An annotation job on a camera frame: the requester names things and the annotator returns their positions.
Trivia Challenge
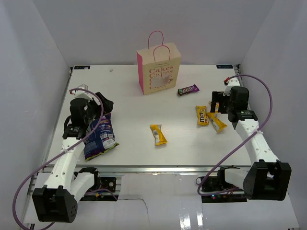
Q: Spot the small yellow snack packet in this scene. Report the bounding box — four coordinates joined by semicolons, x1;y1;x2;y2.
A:
210;102;219;113

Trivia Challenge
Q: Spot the purple brown M&M packet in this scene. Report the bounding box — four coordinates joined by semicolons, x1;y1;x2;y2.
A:
177;84;200;96

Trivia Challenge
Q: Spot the yellow M&M peanut packet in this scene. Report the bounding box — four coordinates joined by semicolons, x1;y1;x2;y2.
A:
196;105;209;126

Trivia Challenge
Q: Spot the yellow snack bar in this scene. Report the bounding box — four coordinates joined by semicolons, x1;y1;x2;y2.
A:
207;113;227;133
150;125;167;146

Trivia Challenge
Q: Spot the purple blue chips bag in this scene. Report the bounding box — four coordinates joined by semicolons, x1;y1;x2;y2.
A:
83;113;119;161

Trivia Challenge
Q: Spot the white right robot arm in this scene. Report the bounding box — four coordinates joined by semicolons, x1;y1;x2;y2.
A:
211;86;292;201

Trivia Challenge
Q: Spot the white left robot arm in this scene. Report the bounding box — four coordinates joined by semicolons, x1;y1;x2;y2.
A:
32;89;113;223

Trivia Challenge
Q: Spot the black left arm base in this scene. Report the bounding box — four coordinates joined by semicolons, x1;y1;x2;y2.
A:
74;167;118;201

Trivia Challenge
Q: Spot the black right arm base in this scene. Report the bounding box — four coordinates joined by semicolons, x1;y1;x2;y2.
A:
201;167;247;204

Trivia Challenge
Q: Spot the beige Cakes paper bag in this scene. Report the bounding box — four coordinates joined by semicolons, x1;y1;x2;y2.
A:
136;30;181;95

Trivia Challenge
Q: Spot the blue left corner label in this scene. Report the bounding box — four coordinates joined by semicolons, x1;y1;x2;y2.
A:
73;65;91;69

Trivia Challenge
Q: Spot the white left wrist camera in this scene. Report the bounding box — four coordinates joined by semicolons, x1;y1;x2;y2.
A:
70;84;101;105

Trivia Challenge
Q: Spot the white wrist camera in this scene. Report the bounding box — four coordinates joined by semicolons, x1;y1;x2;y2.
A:
70;84;101;105
223;77;241;96

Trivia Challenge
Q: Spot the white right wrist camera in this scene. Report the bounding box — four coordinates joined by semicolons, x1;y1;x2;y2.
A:
223;77;241;96

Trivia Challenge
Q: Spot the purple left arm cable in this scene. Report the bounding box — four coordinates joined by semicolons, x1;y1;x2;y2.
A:
12;88;104;228

